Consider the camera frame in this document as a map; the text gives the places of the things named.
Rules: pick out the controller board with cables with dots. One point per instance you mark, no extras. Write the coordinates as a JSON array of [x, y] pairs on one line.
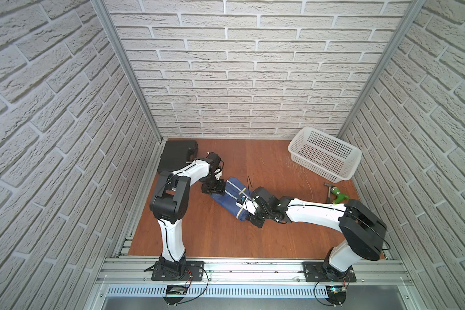
[[336, 292], [175, 294]]

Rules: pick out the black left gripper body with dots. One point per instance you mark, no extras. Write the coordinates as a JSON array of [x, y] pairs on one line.
[[212, 186]]

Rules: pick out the green toy drill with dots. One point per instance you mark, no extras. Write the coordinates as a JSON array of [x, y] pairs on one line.
[[339, 197]]

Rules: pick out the right controller board with cables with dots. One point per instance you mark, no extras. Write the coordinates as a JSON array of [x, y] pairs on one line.
[[336, 292]]

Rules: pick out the black plastic tool case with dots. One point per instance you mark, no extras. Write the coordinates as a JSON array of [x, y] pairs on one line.
[[177, 154]]

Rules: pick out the aluminium front rail frame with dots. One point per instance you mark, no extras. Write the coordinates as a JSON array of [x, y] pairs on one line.
[[125, 283]]

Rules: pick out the aluminium corner post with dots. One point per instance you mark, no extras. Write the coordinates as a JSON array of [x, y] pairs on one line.
[[117, 45], [402, 29]]

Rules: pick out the white perforated plastic basket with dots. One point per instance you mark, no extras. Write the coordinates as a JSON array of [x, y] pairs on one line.
[[325, 155]]

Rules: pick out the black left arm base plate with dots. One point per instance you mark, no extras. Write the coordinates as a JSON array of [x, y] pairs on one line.
[[175, 272]]

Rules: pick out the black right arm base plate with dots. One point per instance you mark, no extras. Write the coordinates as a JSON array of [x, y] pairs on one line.
[[323, 272]]

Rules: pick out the hammer with dark handle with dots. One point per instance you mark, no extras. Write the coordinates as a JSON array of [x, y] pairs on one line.
[[330, 188]]

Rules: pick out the blue plaid pillowcase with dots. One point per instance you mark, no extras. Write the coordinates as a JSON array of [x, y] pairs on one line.
[[236, 200]]

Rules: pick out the left controller board with cables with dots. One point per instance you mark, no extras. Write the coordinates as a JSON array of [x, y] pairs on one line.
[[175, 294]]

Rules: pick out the left aluminium corner post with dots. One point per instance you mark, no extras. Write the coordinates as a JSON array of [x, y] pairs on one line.
[[117, 45]]

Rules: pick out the right aluminium corner post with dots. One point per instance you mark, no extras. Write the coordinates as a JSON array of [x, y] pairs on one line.
[[402, 29]]

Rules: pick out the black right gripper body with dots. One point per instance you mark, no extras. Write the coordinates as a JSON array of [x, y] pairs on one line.
[[259, 216]]

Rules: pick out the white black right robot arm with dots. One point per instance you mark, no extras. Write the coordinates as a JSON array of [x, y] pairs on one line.
[[362, 229]]

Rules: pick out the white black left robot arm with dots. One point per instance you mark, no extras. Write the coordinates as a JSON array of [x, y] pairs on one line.
[[170, 202]]

